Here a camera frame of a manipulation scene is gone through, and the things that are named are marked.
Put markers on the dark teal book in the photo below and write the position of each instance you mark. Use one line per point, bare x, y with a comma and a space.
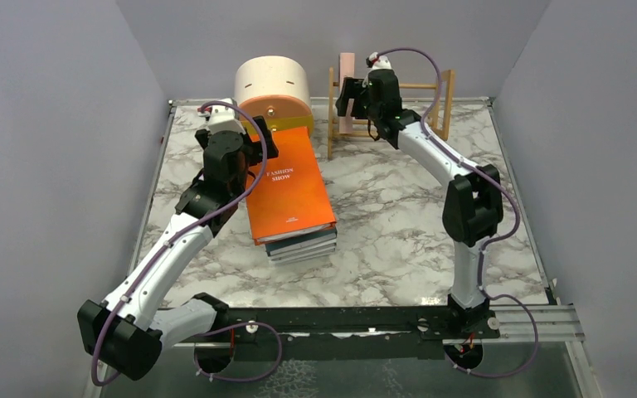
300, 241

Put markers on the orange fashion show book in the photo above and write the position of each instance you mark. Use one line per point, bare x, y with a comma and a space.
291, 198

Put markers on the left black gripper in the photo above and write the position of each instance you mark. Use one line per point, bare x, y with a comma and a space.
255, 148

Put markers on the wooden book rack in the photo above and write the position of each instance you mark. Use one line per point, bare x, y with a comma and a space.
346, 127

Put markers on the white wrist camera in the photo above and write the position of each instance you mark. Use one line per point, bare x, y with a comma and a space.
377, 61
220, 118

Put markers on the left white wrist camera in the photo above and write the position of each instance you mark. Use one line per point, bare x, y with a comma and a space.
220, 118

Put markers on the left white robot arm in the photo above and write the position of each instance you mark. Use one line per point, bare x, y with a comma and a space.
127, 330

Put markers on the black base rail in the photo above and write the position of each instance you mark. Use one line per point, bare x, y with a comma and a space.
343, 333

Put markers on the cream and orange bread box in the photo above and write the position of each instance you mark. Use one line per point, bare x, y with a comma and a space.
275, 88

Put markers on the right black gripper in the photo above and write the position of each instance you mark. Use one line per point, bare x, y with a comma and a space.
352, 89

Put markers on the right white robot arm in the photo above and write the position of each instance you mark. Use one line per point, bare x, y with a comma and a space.
473, 205

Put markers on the bottom stacked books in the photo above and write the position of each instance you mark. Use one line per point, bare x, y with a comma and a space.
306, 253

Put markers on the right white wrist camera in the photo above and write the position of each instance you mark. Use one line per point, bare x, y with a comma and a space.
377, 61

